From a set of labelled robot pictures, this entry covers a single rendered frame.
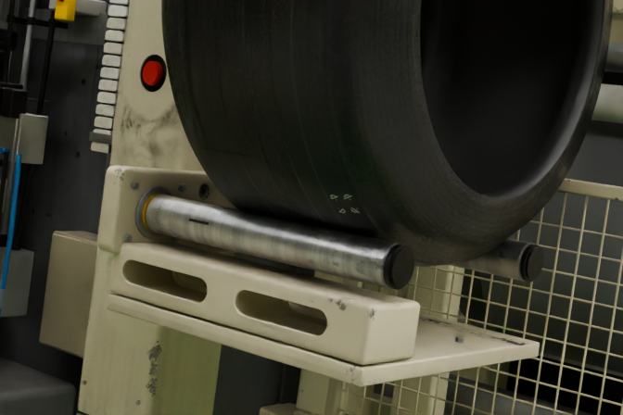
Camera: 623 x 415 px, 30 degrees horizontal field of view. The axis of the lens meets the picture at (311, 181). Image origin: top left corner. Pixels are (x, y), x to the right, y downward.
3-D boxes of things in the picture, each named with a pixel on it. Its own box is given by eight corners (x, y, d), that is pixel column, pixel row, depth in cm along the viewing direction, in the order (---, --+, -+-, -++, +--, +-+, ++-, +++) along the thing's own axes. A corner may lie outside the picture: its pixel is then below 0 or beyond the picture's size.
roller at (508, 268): (287, 228, 154) (297, 195, 155) (307, 236, 158) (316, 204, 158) (522, 278, 133) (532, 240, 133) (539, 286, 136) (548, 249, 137)
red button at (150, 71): (140, 83, 143) (143, 59, 143) (150, 85, 145) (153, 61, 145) (157, 85, 141) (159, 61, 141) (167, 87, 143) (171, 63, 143)
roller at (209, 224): (133, 227, 132) (143, 188, 132) (160, 233, 136) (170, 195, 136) (386, 287, 111) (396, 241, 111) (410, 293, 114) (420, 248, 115)
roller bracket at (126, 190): (94, 250, 131) (105, 164, 131) (310, 248, 163) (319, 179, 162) (113, 255, 129) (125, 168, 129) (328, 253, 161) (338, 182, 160)
